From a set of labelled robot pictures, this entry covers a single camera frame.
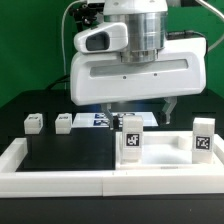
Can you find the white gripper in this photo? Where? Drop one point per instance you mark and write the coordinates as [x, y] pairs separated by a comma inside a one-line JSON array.
[[104, 78]]

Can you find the white square tabletop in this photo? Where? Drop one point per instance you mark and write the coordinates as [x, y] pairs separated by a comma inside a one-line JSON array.
[[169, 150]]

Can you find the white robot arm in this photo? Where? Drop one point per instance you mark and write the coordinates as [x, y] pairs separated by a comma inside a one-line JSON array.
[[130, 56]]

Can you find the white sheet with fiducial markers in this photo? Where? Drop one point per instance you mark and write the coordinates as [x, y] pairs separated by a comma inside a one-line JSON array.
[[91, 120]]

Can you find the white U-shaped obstacle fence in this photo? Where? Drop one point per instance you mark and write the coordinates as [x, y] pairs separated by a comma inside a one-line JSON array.
[[15, 184]]

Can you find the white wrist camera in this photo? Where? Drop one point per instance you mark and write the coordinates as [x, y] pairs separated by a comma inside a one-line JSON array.
[[105, 37]]

